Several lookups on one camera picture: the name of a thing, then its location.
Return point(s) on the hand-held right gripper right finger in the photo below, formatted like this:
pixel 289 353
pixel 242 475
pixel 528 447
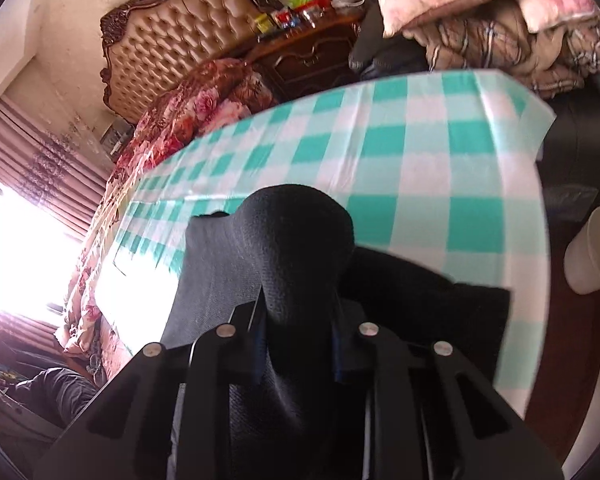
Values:
pixel 340 355

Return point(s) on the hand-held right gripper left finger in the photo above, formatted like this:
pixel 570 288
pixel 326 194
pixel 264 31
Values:
pixel 250 360

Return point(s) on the black pants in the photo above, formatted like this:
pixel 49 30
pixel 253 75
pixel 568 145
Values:
pixel 300 260

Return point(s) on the cream floral bed sheet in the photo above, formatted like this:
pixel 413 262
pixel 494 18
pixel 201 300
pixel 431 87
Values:
pixel 82 300

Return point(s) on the green white checked tablecloth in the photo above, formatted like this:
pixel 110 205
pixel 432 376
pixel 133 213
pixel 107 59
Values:
pixel 405 175

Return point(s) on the dark grey cloth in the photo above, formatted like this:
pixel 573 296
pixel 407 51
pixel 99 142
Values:
pixel 55 390

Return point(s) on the red floral quilt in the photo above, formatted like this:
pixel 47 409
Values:
pixel 195 105

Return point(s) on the white paper cup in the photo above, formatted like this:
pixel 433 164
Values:
pixel 592 255

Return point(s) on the pink striped curtain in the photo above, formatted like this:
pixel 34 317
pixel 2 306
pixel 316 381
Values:
pixel 40 160

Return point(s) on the dark wooden nightstand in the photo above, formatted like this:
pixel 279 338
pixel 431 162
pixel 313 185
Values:
pixel 305 60

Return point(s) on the black leather sofa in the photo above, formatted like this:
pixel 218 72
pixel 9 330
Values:
pixel 580 125

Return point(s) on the tufted tan headboard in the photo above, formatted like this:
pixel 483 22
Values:
pixel 180 35

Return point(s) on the yellow green box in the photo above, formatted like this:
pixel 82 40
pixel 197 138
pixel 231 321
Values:
pixel 263 24

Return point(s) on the red box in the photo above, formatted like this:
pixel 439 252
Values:
pixel 286 17

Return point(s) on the brown plaid blanket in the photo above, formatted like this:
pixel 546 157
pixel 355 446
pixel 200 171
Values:
pixel 505 50

